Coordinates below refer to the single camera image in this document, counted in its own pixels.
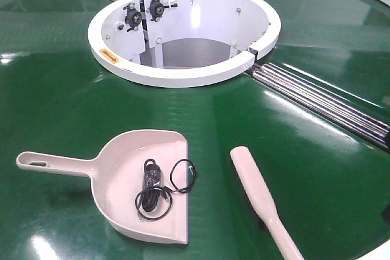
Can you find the orange arrow warning sticker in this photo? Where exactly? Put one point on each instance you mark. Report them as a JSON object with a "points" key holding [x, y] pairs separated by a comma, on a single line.
{"points": [[109, 55]]}

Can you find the black bearing mount left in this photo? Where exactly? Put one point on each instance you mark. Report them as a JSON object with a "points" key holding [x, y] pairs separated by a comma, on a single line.
{"points": [[133, 17]]}

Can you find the black bearing mount right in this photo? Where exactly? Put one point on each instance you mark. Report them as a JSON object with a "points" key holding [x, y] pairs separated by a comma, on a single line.
{"points": [[157, 8]]}

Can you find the beige plastic dustpan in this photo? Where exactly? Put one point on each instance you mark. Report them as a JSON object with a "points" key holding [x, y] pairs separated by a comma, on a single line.
{"points": [[116, 176]]}

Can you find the beige hand broom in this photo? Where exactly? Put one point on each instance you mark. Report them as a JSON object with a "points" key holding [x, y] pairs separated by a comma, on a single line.
{"points": [[262, 201]]}

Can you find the black bearing mount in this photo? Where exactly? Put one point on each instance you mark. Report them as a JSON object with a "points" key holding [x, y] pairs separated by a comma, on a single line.
{"points": [[157, 8], [133, 17]]}

